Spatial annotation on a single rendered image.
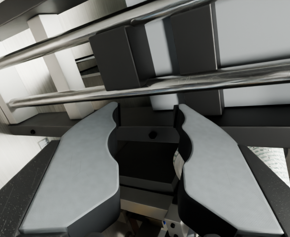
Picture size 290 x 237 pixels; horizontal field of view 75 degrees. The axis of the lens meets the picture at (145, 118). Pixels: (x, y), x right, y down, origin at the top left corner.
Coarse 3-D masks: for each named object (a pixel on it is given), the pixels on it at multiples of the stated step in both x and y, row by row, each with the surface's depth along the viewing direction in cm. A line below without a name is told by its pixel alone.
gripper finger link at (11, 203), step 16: (48, 144) 8; (32, 160) 7; (48, 160) 7; (16, 176) 6; (32, 176) 7; (0, 192) 6; (16, 192) 6; (32, 192) 6; (0, 208) 6; (16, 208) 6; (0, 224) 5; (16, 224) 5
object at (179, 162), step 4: (180, 156) 35; (176, 160) 36; (180, 160) 36; (176, 164) 36; (180, 164) 36; (176, 168) 36; (180, 168) 37; (176, 172) 37; (180, 172) 37; (180, 176) 37
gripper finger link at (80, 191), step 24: (96, 120) 10; (120, 120) 12; (72, 144) 8; (96, 144) 8; (48, 168) 7; (72, 168) 7; (96, 168) 7; (48, 192) 6; (72, 192) 6; (96, 192) 6; (24, 216) 5; (48, 216) 5; (72, 216) 5; (96, 216) 6
